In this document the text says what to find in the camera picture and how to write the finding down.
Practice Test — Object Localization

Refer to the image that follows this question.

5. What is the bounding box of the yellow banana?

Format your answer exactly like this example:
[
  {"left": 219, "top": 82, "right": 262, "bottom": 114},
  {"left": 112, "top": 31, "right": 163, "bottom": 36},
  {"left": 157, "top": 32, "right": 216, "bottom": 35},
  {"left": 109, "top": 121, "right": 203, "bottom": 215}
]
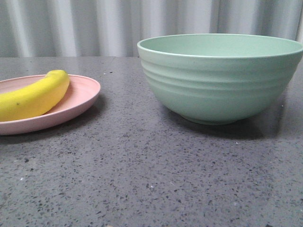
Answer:
[{"left": 0, "top": 70, "right": 70, "bottom": 122}]

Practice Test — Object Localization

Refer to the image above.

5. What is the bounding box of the green ribbed bowl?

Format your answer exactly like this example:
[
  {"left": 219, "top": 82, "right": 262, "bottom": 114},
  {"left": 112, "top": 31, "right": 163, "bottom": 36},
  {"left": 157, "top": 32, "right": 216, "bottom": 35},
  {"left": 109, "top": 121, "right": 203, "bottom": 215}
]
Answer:
[{"left": 137, "top": 34, "right": 303, "bottom": 125}]

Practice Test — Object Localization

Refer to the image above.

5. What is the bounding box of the pink plate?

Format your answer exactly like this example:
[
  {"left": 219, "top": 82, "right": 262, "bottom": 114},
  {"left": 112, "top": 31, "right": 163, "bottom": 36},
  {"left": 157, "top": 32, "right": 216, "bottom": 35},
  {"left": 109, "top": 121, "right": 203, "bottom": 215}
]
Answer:
[{"left": 0, "top": 74, "right": 101, "bottom": 135}]

